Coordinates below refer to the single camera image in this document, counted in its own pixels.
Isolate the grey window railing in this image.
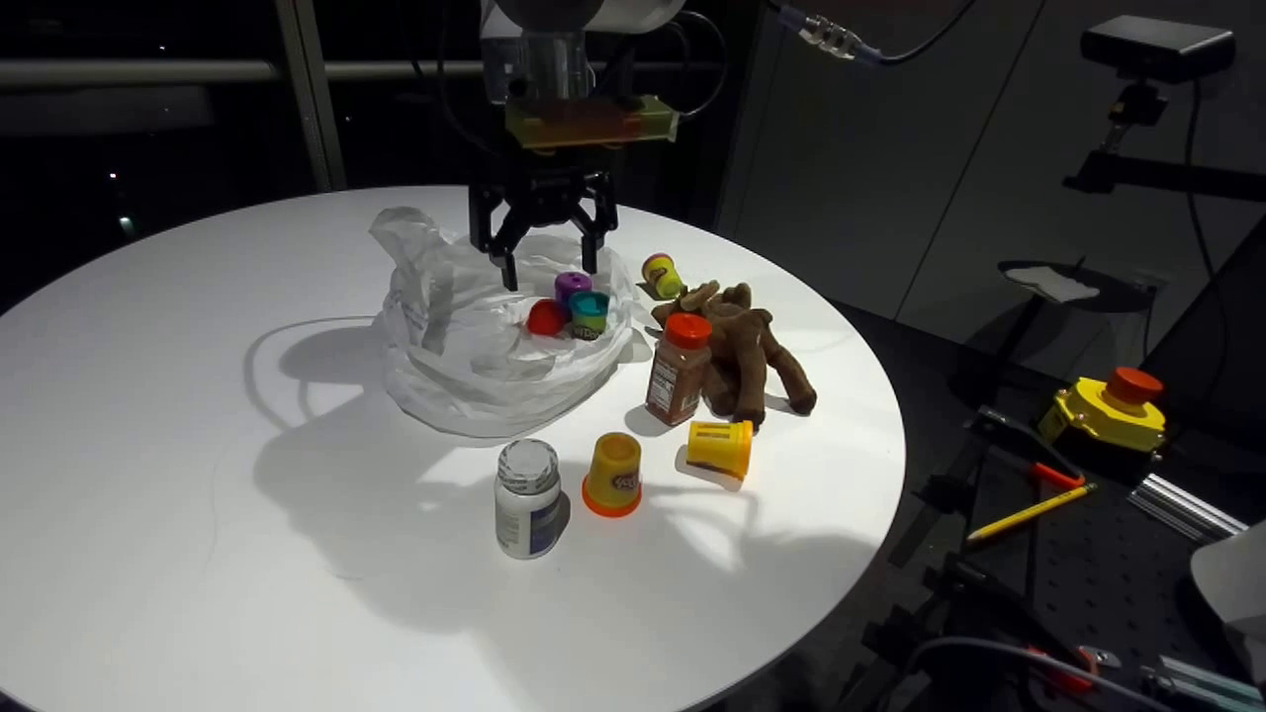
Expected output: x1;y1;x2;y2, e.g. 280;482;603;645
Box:
0;56;490;92

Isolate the black camera on stand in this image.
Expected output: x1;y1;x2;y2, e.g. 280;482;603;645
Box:
1081;11;1243;86

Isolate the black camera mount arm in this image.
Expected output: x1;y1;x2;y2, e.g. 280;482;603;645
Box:
1066;76;1266;205

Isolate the aluminium rail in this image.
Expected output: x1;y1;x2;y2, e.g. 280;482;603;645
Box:
1137;470;1249;541

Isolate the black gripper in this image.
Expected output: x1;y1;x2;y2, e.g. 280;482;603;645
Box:
469;144;624;293

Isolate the yellow emergency stop button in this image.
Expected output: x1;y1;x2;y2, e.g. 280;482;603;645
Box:
1038;362;1172;457

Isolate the white plastic bag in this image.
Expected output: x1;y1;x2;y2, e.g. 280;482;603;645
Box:
367;200;651;444

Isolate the brown spice bottle red cap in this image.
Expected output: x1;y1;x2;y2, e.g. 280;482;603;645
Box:
644;307;715;427

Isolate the yellow tub with orange lid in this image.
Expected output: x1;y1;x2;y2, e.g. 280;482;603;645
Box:
578;427;651;521

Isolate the grey flat plate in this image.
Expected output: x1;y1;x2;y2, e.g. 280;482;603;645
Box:
999;255;1165;321

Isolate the small tub teal lid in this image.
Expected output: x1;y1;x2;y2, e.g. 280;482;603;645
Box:
566;289;613;343

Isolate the grey window post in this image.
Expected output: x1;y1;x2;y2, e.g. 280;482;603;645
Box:
271;0;349;192

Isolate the yellow block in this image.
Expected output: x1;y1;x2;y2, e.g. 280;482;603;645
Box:
685;415;760;477

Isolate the gold wrist camera block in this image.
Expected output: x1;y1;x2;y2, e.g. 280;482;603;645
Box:
504;92;685;154

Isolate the white pill bottle blue label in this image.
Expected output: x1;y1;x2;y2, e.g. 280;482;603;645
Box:
490;434;573;561

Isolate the small tub yellow-green lid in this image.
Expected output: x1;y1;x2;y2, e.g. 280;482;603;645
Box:
639;249;689;305

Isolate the grey panel corner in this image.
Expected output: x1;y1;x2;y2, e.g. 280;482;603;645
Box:
1186;518;1266;688

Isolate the brown plush moose toy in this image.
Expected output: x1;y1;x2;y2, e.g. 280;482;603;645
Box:
653;275;821;427

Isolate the red handled tool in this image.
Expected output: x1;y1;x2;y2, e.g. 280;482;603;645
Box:
1025;456;1093;498

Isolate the small tub red lid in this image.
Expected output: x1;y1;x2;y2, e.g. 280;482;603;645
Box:
523;296;569;340

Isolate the yellow pencil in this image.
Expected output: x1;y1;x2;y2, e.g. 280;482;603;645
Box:
965;477;1098;544

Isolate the grey cable with connector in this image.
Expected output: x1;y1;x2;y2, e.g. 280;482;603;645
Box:
769;0;980;72

